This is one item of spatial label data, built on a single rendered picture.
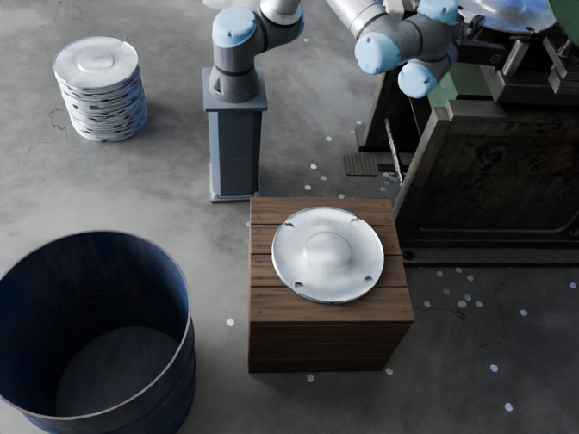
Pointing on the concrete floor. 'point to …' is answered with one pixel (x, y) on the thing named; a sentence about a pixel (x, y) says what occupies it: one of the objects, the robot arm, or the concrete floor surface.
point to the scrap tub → (97, 336)
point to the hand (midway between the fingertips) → (482, 21)
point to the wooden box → (390, 339)
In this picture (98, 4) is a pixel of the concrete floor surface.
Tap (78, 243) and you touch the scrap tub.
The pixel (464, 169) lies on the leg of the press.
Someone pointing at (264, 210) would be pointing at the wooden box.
